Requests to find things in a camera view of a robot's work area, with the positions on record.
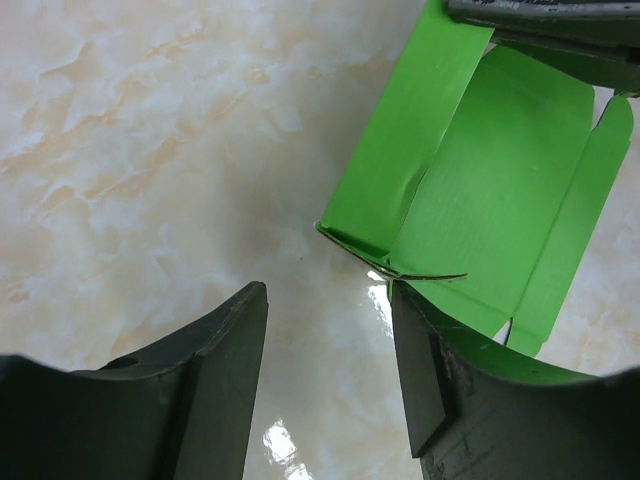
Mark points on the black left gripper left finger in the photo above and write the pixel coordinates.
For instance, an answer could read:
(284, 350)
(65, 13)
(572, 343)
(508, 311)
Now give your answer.
(179, 408)

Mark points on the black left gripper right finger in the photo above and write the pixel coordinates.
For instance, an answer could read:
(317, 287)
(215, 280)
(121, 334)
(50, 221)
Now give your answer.
(476, 409)

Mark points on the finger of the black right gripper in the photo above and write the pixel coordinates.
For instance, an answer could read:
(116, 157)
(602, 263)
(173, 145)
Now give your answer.
(596, 42)

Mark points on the green paper box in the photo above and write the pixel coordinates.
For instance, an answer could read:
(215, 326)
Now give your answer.
(479, 181)

